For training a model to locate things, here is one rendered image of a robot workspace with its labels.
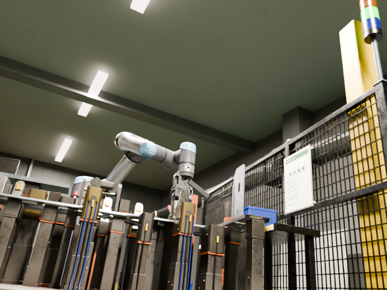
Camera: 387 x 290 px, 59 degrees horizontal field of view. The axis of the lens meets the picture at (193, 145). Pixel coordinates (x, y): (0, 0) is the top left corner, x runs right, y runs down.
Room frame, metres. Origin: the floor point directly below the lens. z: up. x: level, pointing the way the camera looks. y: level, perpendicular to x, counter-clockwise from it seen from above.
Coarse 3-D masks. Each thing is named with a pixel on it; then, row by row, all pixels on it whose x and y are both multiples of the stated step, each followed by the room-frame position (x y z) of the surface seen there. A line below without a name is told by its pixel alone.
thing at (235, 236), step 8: (232, 232) 1.35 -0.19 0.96; (240, 232) 1.36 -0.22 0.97; (232, 240) 1.35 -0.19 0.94; (240, 240) 1.36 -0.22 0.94; (232, 248) 1.36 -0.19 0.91; (232, 256) 1.36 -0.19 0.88; (224, 264) 1.39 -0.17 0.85; (232, 264) 1.36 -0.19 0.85; (224, 272) 1.39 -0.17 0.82; (232, 272) 1.36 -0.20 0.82; (224, 280) 1.38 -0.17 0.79; (232, 280) 1.36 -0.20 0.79; (224, 288) 1.38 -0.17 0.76; (232, 288) 1.36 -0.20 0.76
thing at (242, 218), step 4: (240, 216) 1.21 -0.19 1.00; (244, 216) 1.18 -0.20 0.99; (248, 216) 1.20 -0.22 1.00; (256, 216) 1.19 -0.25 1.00; (260, 216) 1.19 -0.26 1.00; (228, 220) 1.31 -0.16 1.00; (232, 220) 1.27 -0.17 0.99; (236, 220) 1.24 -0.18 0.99; (240, 220) 1.28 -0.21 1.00; (244, 220) 1.27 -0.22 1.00; (264, 220) 1.24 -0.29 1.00; (268, 220) 1.21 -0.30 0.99; (220, 224) 1.38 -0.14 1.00; (224, 224) 1.34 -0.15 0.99; (228, 224) 1.38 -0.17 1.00; (232, 224) 1.37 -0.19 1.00; (236, 224) 1.36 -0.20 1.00; (240, 224) 1.35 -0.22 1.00; (244, 224) 1.35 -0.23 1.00; (244, 228) 1.39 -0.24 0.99
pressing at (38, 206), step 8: (0, 200) 1.36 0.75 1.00; (24, 200) 1.31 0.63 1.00; (32, 200) 1.30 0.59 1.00; (40, 200) 1.26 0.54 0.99; (32, 208) 1.42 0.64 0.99; (40, 208) 1.43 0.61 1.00; (64, 208) 1.39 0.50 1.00; (72, 208) 1.37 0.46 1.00; (80, 208) 1.36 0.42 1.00; (104, 216) 1.46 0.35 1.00; (120, 216) 1.43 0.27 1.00; (128, 216) 1.42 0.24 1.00; (136, 216) 1.35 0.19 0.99; (128, 224) 1.54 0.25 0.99; (136, 224) 1.57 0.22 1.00; (160, 224) 1.52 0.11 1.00; (200, 232) 1.62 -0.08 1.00
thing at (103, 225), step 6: (102, 222) 1.52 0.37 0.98; (108, 222) 1.53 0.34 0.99; (102, 228) 1.52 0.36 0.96; (102, 234) 1.53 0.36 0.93; (102, 240) 1.53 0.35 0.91; (96, 246) 1.52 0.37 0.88; (102, 246) 1.53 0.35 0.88; (96, 252) 1.53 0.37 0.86; (96, 258) 1.53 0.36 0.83; (96, 264) 1.53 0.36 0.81; (96, 270) 1.53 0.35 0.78; (96, 276) 1.53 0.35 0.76; (90, 282) 1.53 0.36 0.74; (90, 288) 1.53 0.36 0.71
